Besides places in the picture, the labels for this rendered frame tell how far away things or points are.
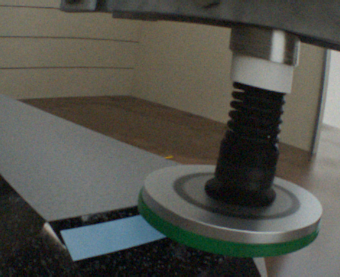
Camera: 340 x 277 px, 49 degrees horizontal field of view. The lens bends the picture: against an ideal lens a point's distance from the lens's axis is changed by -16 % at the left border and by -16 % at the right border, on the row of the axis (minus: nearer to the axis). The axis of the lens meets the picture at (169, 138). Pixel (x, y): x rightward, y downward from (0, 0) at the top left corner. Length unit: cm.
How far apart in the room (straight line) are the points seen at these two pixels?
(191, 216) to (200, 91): 633
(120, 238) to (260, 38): 28
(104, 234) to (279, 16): 32
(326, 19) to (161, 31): 701
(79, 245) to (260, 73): 27
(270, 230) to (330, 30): 20
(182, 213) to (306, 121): 534
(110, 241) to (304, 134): 530
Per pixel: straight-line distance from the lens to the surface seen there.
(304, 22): 39
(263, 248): 39
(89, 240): 49
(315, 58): 567
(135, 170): 69
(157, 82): 733
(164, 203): 42
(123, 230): 53
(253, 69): 42
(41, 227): 47
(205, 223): 38
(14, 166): 64
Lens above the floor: 107
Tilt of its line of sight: 13 degrees down
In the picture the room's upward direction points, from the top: 9 degrees clockwise
